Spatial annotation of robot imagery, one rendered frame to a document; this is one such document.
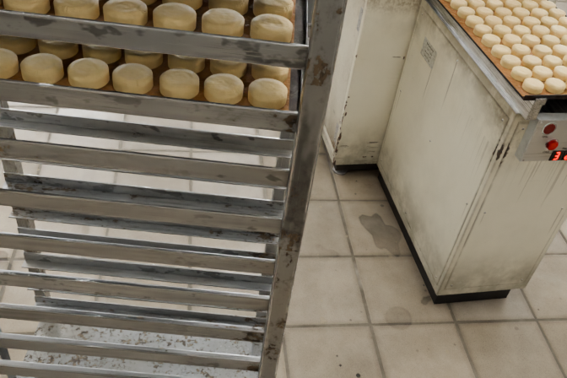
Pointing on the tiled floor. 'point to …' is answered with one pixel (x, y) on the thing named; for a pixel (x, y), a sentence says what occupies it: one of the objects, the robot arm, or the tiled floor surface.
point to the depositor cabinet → (374, 63)
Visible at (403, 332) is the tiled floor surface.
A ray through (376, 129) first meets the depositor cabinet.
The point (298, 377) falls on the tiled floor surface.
